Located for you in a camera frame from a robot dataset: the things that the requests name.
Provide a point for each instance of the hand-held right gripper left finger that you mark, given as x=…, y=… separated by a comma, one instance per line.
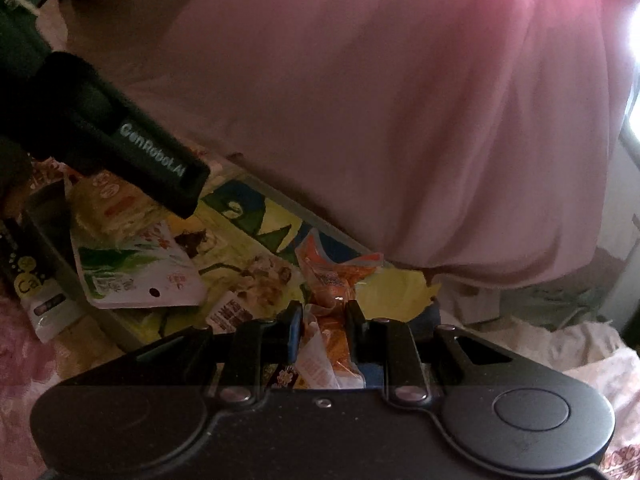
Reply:
x=295, y=327

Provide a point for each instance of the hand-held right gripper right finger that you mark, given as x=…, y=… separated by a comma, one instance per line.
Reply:
x=353, y=322

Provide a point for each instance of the white orange snack packet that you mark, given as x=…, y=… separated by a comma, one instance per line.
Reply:
x=112, y=200

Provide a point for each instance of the nut picture snack packet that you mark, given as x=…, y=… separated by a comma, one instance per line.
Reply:
x=250, y=285

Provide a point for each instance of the yellow blue printed storage box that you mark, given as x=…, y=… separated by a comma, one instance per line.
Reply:
x=260, y=232

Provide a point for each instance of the green white snack pouch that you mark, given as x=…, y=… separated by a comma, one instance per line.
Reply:
x=130, y=270

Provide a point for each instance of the black yellow snack pouch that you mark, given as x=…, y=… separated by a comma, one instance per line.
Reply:
x=35, y=290

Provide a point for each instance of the grey pillow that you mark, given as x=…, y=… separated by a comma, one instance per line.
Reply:
x=550, y=300

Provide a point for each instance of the pink quilt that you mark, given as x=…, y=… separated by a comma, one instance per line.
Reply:
x=400, y=110

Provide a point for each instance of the floral bed sheet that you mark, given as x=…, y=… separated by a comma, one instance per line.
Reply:
x=30, y=360

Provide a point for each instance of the window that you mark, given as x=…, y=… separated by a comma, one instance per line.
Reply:
x=632, y=50

